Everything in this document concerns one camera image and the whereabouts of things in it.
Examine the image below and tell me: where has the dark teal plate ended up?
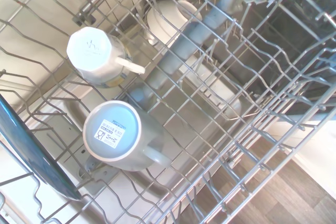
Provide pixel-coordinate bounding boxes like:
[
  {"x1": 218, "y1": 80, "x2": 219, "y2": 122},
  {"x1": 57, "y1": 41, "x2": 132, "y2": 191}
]
[{"x1": 0, "y1": 94, "x2": 83, "y2": 201}]

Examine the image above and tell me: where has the white octagonal mug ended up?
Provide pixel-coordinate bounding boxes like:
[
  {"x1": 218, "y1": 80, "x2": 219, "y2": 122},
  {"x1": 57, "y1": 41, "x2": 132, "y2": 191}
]
[{"x1": 66, "y1": 26, "x2": 146, "y2": 88}]

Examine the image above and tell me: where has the beige wire dishwasher rack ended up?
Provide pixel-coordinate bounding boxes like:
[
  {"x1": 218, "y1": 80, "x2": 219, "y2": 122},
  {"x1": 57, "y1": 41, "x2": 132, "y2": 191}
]
[{"x1": 131, "y1": 0, "x2": 253, "y2": 122}]

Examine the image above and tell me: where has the white ceramic bowl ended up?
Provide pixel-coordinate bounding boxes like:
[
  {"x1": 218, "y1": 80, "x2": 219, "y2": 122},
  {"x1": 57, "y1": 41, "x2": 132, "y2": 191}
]
[{"x1": 146, "y1": 0, "x2": 203, "y2": 45}]

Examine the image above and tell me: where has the grey wire dishwasher rack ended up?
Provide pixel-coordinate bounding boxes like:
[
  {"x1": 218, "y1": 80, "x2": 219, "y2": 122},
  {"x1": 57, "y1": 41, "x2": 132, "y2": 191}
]
[{"x1": 0, "y1": 0, "x2": 336, "y2": 224}]

